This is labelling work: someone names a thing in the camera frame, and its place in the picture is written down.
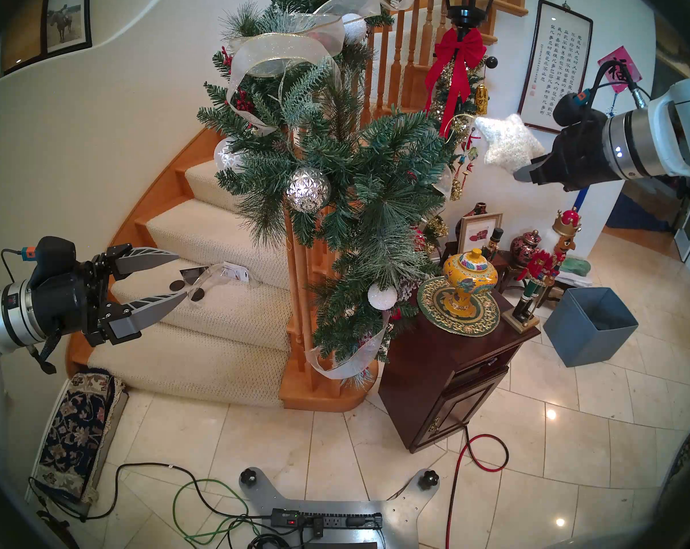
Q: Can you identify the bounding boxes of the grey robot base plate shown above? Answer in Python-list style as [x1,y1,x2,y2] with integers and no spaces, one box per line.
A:
[239,467,440,549]

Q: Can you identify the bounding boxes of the dark red cloisonne jar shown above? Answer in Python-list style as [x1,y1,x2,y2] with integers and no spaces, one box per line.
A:
[510,229,541,265]

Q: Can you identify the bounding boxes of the white glitter ball ornament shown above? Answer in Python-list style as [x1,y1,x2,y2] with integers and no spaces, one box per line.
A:
[368,283,398,311]

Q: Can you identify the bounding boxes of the dark red vase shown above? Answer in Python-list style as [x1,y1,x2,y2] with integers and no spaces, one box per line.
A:
[455,202,489,240]

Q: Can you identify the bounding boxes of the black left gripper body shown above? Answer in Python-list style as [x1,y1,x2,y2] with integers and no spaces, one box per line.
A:
[29,250,117,348]

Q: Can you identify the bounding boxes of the red velvet bow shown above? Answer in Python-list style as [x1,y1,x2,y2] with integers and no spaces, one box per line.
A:
[424,27,487,140]

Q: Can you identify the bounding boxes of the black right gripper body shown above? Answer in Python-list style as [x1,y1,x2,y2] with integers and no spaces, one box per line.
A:
[531,119,617,193]

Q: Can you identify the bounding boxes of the yellow porcelain lidded jar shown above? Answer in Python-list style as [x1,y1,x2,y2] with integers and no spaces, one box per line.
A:
[442,248,499,319]

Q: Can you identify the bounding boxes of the red fu charm blue tassel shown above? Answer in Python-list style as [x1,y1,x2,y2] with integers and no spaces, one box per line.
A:
[573,46,643,211]

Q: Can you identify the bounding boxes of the white glitter star ornament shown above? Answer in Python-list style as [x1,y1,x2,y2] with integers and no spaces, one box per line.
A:
[451,113,546,174]

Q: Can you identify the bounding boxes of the black power strip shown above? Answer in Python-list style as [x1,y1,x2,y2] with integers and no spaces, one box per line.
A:
[271,508,383,531]

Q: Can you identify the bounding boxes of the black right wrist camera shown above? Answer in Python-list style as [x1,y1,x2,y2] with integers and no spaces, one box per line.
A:
[553,93,594,128]

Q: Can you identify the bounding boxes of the silver faceted ball ornament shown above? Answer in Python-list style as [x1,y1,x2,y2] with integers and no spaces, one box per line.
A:
[286,168,331,214]

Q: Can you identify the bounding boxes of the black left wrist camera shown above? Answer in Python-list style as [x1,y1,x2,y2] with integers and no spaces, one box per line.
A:
[29,236,77,285]

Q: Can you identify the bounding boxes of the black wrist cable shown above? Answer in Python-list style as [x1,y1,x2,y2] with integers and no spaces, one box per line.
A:
[577,59,652,105]
[1,246,57,376]

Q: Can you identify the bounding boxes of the clear silver ball ornament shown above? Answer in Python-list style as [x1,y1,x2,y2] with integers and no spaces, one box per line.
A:
[213,137,245,172]

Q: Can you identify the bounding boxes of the small dark wooden stool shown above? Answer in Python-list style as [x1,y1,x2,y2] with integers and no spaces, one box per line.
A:
[494,256,563,308]

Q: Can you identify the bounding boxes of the folded patterned rug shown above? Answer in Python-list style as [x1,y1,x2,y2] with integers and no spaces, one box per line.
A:
[27,368,129,506]

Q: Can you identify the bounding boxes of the tall red crowned nutcracker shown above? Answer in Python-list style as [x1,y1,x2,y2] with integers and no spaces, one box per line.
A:
[501,208,583,333]

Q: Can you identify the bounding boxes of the green gold round plate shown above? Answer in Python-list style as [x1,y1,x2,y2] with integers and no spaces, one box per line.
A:
[417,275,501,337]

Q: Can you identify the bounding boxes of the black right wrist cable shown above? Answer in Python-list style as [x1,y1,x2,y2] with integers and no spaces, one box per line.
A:
[577,59,652,105]

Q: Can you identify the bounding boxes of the colourful paper crane string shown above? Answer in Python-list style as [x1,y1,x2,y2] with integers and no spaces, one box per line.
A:
[458,136,483,180]

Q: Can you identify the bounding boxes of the framed horse photo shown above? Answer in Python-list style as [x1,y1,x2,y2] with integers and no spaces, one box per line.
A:
[41,0,92,55]

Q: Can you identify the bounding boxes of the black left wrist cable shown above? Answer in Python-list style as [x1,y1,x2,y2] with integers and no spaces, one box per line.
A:
[1,246,57,376]

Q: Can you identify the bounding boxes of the green cable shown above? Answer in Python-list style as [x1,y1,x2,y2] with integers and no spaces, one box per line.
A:
[172,478,251,546]

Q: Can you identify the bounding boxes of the carpeted wooden staircase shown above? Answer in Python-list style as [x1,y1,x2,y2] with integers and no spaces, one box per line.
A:
[65,0,557,412]

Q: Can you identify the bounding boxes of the clear safety glasses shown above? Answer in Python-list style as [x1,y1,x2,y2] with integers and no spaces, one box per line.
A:
[169,262,251,303]

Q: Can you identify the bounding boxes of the black lantern lamp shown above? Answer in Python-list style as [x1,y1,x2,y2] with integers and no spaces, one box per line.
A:
[441,0,503,31]

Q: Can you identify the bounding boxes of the framed calligraphy scroll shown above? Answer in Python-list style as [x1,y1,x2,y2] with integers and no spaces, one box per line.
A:
[515,0,594,137]

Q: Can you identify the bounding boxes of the blue grey square bin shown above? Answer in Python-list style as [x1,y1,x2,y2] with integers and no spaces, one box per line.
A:
[542,287,639,368]

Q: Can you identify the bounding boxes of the dark wooden picture frame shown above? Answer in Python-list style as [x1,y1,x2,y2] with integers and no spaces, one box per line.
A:
[1,0,47,74]

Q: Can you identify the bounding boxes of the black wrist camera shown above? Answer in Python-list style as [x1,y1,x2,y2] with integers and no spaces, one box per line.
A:
[553,93,594,128]
[29,236,77,285]

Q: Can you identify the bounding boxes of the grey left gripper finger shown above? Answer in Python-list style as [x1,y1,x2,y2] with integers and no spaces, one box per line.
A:
[108,245,180,277]
[98,292,188,344]

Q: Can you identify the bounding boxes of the large white ball ornament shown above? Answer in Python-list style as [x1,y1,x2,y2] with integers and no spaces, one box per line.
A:
[340,13,368,44]

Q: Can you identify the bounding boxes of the black floor cable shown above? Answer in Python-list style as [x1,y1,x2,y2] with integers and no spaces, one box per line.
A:
[27,462,277,523]

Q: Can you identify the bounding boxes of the gold tinsel lamp garland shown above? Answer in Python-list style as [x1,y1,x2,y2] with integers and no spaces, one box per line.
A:
[428,56,491,251]

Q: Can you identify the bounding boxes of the sheer white gold-edged ribbon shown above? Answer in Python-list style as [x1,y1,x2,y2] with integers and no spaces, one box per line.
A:
[213,0,454,380]

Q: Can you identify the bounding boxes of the small black-hat nutcracker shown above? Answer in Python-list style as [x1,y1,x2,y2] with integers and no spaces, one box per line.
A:
[482,228,505,262]

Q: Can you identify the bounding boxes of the red black cable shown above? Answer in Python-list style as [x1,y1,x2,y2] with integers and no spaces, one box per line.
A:
[445,425,510,549]

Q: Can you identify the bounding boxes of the dark wood cabinet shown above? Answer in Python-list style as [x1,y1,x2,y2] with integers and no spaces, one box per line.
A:
[378,288,541,454]

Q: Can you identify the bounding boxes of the small white picture frame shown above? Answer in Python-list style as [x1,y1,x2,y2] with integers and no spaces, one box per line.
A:
[457,212,503,256]

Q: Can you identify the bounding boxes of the green pine garland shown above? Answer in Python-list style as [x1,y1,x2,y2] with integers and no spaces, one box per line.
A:
[196,0,460,383]

